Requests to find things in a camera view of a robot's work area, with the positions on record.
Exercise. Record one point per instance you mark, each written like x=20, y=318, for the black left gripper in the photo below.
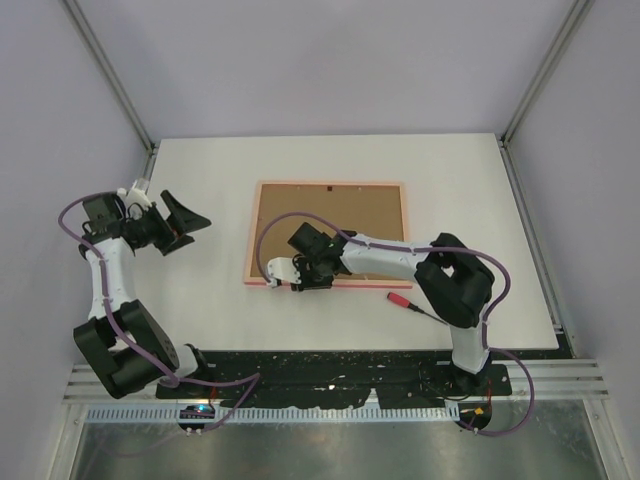
x=180, y=219

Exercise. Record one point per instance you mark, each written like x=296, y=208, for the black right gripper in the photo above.
x=304, y=285

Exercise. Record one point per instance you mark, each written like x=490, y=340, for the pink picture frame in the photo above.
x=252, y=235

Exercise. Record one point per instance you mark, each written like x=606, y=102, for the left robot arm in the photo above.
x=121, y=341

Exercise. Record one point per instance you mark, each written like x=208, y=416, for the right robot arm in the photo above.
x=457, y=284

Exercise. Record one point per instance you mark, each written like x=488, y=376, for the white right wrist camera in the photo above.
x=282, y=270

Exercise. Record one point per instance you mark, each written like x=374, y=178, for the brown frame backing board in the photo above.
x=360, y=210

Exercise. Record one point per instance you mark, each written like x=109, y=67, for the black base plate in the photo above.
x=342, y=379

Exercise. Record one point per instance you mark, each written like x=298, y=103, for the left aluminium frame post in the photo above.
x=99, y=55

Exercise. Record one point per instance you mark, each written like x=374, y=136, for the aluminium frame post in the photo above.
x=99, y=55
x=563, y=37

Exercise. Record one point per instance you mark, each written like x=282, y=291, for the slotted cable duct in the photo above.
x=191, y=414

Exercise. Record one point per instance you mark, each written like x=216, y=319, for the right aluminium frame post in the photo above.
x=563, y=37

